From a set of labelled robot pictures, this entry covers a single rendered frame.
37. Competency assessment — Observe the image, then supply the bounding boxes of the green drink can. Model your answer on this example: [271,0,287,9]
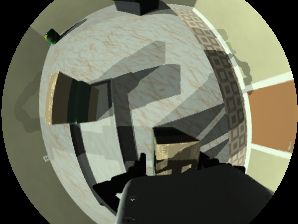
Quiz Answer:
[44,28,60,45]

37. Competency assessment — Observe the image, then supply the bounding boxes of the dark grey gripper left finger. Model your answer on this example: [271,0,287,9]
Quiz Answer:
[93,153,148,217]

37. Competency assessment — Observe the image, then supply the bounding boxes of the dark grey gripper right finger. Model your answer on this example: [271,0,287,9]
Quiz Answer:
[197,151,246,173]

